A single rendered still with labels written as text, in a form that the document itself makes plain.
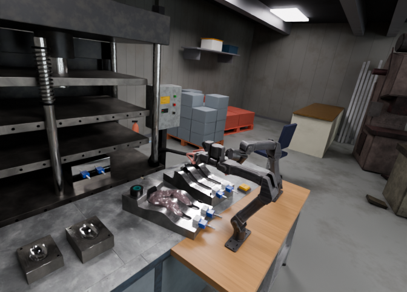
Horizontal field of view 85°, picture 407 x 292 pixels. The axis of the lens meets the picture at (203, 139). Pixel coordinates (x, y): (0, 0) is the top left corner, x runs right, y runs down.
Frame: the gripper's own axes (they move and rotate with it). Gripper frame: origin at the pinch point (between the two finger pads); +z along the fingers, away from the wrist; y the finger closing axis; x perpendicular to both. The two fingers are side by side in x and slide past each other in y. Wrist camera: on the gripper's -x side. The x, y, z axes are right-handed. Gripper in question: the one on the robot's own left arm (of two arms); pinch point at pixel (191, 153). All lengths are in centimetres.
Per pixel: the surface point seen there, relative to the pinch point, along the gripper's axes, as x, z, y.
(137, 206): 31.7, 17.5, 25.6
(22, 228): 38, 53, 72
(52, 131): -7, 70, 46
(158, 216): 33.3, 3.1, 22.6
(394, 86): -40, -111, -418
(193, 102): 19, 192, -243
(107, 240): 33, 8, 51
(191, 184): 30.6, 9.4, -14.3
